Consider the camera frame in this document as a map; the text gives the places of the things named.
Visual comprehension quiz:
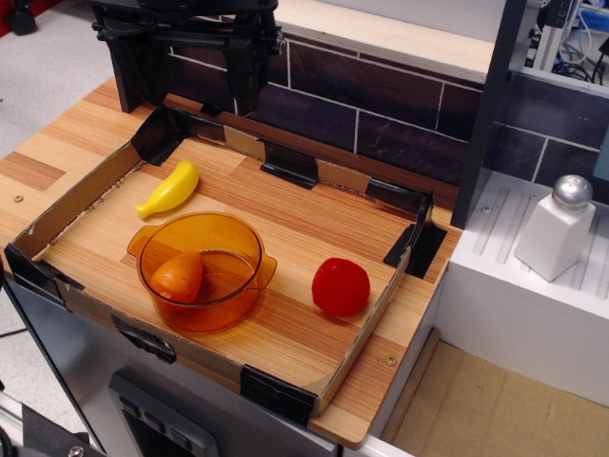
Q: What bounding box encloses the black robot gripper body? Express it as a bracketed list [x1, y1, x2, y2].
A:
[88, 1, 284, 55]

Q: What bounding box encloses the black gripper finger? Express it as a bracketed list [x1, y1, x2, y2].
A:
[107, 37, 170, 108]
[223, 38, 272, 116]

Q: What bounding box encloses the orange toy carrot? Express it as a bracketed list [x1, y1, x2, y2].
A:
[149, 251, 204, 304]

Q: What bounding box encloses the orange transparent plastic pot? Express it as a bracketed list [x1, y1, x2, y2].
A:
[128, 211, 277, 333]

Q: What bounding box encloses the cardboard fence with black tape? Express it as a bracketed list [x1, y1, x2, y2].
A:
[6, 108, 460, 428]

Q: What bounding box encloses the yellow toy banana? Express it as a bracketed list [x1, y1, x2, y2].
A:
[136, 160, 199, 219]

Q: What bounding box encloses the wooden shelf with dark posts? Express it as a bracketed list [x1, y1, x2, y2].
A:
[105, 0, 529, 229]

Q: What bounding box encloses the red toy tomato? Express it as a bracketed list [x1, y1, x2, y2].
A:
[311, 257, 371, 317]

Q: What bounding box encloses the silver toy oven front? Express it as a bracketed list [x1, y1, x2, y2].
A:
[5, 279, 343, 456]

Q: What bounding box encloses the white toy sink drainboard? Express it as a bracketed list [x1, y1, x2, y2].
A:
[435, 172, 608, 405]

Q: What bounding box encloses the white salt shaker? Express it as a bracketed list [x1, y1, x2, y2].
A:
[514, 174, 596, 282]

